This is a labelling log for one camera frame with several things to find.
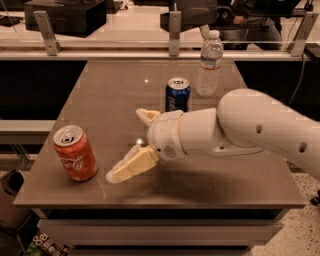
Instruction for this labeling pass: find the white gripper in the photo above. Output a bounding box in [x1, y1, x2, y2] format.
[106, 108, 185, 184]

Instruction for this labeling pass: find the red coke can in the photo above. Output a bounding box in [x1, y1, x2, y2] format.
[53, 125, 98, 182]

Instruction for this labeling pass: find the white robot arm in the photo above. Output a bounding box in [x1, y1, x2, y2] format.
[106, 88, 320, 184]

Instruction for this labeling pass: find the blue pepsi can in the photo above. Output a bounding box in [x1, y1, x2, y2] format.
[165, 77, 191, 112]

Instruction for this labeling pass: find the clear plastic water bottle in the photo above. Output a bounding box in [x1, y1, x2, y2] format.
[196, 30, 223, 97]

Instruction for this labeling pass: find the black box on counter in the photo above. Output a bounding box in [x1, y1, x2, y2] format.
[24, 0, 107, 38]

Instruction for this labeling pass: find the colourful magazine on floor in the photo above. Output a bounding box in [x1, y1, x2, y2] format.
[24, 231, 70, 256]

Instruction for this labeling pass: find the dark bin on floor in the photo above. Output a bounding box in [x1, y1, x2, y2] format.
[0, 168, 41, 234]

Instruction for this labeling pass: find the person in background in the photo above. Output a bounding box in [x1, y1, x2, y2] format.
[225, 0, 282, 50]

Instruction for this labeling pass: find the grey metal bracket middle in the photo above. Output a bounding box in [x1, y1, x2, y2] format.
[169, 11, 181, 56]

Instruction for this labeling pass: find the grey metal bracket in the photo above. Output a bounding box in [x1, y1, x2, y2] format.
[287, 12, 319, 57]
[169, 11, 181, 56]
[33, 10, 61, 56]

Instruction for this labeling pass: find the grey metal bracket left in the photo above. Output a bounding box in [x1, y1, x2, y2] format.
[33, 10, 61, 56]

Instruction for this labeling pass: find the black cable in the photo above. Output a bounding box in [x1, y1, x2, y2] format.
[288, 54, 308, 108]

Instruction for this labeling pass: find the grey metal bracket right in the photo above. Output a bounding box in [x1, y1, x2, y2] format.
[287, 12, 319, 57]

